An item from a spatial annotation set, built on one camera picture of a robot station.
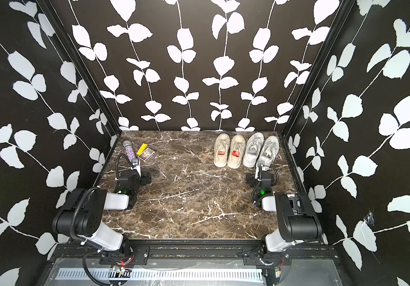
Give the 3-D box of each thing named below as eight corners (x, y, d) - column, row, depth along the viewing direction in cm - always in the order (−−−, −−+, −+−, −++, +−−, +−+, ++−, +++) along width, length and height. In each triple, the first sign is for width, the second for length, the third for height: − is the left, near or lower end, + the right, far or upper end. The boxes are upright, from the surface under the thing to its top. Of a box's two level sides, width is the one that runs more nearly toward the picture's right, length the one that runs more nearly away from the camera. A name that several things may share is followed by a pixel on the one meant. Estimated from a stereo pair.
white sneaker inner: (240, 165, 105) (242, 155, 98) (249, 136, 121) (252, 126, 113) (255, 169, 103) (259, 160, 96) (263, 140, 119) (266, 130, 111)
